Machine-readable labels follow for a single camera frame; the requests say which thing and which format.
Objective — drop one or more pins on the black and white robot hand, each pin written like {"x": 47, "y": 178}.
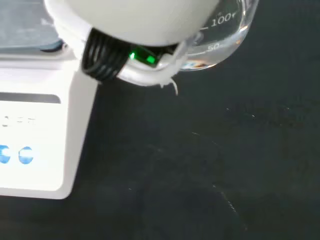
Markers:
{"x": 140, "y": 22}

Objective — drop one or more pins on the white electronic balance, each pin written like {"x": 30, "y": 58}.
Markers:
{"x": 35, "y": 120}

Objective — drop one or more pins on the black bench cloth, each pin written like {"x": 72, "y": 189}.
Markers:
{"x": 200, "y": 155}

